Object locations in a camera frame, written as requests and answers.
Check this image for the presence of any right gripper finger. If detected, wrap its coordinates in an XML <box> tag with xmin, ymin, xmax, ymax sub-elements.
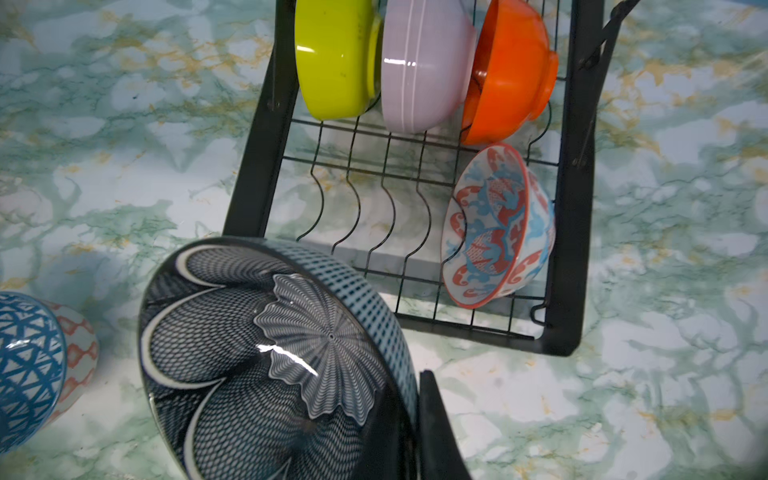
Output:
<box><xmin>419</xmin><ymin>370</ymin><xmax>472</xmax><ymax>480</ymax></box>

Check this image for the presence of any black patterned bowl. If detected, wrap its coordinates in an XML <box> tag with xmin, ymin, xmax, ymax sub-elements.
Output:
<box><xmin>138</xmin><ymin>237</ymin><xmax>418</xmax><ymax>479</ymax></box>

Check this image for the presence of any red white patterned bowl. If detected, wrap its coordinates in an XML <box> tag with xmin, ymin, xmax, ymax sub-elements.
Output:
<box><xmin>440</xmin><ymin>143</ymin><xmax>556</xmax><ymax>309</ymax></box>

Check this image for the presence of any orange plastic bowl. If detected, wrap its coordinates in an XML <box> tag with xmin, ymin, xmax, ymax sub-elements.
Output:
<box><xmin>461</xmin><ymin>0</ymin><xmax>558</xmax><ymax>145</ymax></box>

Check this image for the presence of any lilac plastic bowl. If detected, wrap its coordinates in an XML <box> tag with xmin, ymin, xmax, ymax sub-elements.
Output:
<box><xmin>381</xmin><ymin>0</ymin><xmax>477</xmax><ymax>134</ymax></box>

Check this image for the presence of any blue patterned bowl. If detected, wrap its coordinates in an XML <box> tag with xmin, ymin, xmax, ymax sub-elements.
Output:
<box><xmin>1</xmin><ymin>291</ymin><xmax>99</xmax><ymax>454</ymax></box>

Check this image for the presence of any lime green bowl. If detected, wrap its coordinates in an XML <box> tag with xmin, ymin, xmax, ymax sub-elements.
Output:
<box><xmin>294</xmin><ymin>0</ymin><xmax>383</xmax><ymax>121</ymax></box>

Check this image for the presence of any black wire dish rack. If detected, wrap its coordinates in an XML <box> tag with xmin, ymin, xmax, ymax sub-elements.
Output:
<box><xmin>223</xmin><ymin>1</ymin><xmax>634</xmax><ymax>357</ymax></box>

